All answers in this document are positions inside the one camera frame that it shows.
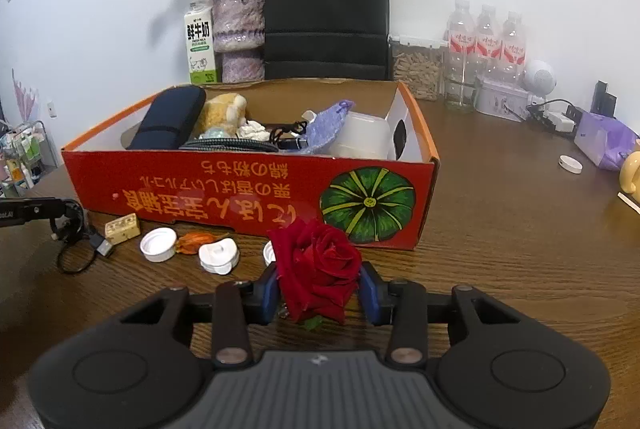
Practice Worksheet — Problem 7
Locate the black earphone cable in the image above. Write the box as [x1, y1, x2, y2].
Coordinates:
[49, 208, 117, 277]

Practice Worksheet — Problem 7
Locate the large white bottle cap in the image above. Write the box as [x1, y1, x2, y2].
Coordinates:
[140, 227, 178, 263]

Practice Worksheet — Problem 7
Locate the small white bottle cap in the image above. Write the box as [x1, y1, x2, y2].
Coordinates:
[262, 241, 276, 267]

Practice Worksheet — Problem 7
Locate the navy zippered pouch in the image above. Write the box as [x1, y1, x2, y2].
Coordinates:
[128, 85, 206, 151]

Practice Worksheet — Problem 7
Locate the red artificial rose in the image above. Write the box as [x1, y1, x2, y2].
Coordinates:
[269, 219, 362, 324]

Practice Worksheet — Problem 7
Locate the clear plastic bag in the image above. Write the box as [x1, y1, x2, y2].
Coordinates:
[198, 126, 234, 140]

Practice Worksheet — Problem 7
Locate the braided black cable coil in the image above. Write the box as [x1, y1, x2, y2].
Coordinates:
[178, 136, 281, 154]

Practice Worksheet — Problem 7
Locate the white yellow plush sheep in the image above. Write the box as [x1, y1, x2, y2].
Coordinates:
[193, 93, 247, 137]

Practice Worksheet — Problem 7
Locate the purple fabric drawstring bag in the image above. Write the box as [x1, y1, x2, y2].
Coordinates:
[300, 100, 354, 155]

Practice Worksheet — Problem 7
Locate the beige mahjong tile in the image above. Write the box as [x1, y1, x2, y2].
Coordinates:
[104, 214, 140, 246]

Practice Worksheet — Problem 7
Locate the red cardboard box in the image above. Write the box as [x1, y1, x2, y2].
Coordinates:
[62, 79, 439, 249]

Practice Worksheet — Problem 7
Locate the small white round lid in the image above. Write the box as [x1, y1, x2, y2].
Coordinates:
[558, 155, 584, 175]

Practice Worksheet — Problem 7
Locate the yellow mug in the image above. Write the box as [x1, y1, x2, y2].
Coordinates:
[618, 151, 640, 203]

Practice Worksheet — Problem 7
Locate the purple tissue pack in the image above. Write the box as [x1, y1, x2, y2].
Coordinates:
[574, 112, 639, 171]

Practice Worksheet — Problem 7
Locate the green white milk carton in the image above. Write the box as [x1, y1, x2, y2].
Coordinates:
[184, 0, 218, 85]

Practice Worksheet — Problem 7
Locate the white power strip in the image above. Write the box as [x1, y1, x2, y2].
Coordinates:
[529, 108, 576, 134]

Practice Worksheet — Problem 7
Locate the white tin box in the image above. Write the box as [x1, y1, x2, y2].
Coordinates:
[474, 78, 529, 123]

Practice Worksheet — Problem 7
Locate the empty drinking glass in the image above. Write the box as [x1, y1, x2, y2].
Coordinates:
[444, 77, 476, 113]

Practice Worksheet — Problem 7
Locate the purple ceramic vase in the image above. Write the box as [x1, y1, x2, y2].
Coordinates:
[213, 0, 265, 85]

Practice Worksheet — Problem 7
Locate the water bottle left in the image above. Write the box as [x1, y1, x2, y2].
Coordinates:
[445, 0, 476, 84]

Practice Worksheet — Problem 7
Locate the water bottle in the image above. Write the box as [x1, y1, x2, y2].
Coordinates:
[501, 11, 526, 84]
[475, 4, 502, 82]
[445, 0, 476, 84]

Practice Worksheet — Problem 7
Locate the clear jar with seeds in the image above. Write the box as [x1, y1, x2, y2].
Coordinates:
[390, 37, 446, 101]

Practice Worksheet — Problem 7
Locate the water bottle right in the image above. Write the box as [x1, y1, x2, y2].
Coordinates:
[501, 11, 526, 84]

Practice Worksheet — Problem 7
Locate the water bottle middle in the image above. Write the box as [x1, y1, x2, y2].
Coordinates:
[475, 4, 502, 82]

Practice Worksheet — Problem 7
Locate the black paper shopping bag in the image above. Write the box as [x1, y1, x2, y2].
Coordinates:
[264, 0, 392, 80]

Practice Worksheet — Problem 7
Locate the metal wire shelf rack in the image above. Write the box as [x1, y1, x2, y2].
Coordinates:
[1, 119, 58, 198]

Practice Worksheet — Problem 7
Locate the white round camera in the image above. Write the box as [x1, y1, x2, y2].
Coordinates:
[521, 60, 556, 98]

